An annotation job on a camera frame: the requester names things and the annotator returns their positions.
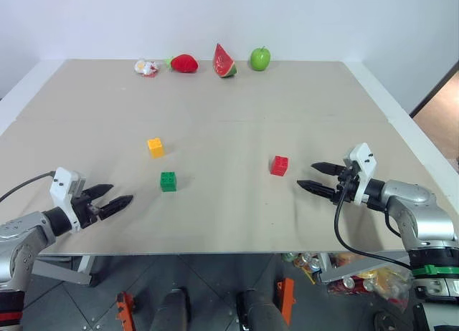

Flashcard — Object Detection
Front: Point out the dark round wheel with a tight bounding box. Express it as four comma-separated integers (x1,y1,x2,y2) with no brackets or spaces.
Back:
372,310,399,331

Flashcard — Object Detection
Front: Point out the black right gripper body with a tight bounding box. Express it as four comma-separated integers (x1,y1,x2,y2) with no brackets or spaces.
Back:
331,165,361,206

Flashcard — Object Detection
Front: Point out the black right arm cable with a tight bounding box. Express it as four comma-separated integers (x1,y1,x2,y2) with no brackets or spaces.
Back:
333,173,414,272

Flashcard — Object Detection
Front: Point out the small white red toy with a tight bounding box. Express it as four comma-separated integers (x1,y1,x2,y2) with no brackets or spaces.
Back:
133,59,160,78

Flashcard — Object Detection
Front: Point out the red plush strawberry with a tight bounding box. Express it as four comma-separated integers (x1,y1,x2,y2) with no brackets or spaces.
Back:
164,53,200,75

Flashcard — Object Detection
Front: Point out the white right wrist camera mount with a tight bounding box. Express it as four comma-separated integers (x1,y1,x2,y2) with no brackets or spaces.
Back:
343,142,379,206

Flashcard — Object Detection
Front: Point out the green toy apple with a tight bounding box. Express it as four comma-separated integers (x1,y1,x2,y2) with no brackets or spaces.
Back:
249,46,272,72

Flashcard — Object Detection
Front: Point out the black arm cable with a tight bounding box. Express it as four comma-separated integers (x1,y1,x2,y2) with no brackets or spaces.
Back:
333,173,414,272
0,171,57,203

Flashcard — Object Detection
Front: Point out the red toy block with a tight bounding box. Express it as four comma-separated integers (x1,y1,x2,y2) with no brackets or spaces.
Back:
269,155,290,177

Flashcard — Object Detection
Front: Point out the pile of drink cans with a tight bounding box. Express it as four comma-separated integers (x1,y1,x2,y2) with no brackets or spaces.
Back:
282,251,324,285

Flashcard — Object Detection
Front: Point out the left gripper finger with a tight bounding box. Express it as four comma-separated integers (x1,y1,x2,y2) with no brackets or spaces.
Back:
84,183,115,201
98,194,135,221

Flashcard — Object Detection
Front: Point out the orange black clamp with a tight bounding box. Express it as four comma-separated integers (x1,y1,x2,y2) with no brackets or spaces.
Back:
114,290,137,331
274,277,296,327

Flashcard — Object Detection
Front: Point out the grey metal table bracket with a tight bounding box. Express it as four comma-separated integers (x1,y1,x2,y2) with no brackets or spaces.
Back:
318,252,412,284
31,254,97,287

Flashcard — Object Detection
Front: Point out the yellow toy block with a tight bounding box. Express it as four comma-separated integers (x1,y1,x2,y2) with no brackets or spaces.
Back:
146,137,166,159

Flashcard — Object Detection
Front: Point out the bag of cans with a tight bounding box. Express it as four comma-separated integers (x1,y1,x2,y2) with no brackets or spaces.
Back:
325,251,414,307

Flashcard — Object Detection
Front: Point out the dark rounded shape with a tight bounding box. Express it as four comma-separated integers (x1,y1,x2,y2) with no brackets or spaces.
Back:
235,289,285,331
149,287,190,331

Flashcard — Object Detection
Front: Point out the white table frame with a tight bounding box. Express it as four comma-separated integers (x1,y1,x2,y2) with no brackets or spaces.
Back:
0,57,459,256

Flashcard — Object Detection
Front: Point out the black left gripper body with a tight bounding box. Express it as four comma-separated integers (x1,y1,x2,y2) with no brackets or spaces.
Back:
72,189,102,229

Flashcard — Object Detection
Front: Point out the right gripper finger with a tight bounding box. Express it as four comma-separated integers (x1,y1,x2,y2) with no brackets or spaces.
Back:
310,161,347,177
296,179,339,200

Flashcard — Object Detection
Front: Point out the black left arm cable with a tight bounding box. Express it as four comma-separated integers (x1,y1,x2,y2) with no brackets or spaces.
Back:
0,171,57,203

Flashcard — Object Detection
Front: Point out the green toy block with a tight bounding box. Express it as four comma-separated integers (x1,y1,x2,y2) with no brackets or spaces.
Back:
159,171,178,193

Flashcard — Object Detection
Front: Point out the toy watermelon slice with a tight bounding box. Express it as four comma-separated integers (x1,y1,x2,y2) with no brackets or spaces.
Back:
212,42,239,80

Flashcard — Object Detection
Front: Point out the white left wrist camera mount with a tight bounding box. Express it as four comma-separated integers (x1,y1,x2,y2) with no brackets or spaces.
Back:
49,166,87,234

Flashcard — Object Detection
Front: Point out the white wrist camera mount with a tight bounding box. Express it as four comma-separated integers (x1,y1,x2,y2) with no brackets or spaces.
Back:
343,142,379,206
49,166,87,234

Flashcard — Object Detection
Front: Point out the beige table cover sheet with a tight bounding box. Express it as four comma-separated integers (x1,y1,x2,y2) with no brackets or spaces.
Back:
14,58,392,125
0,119,459,256

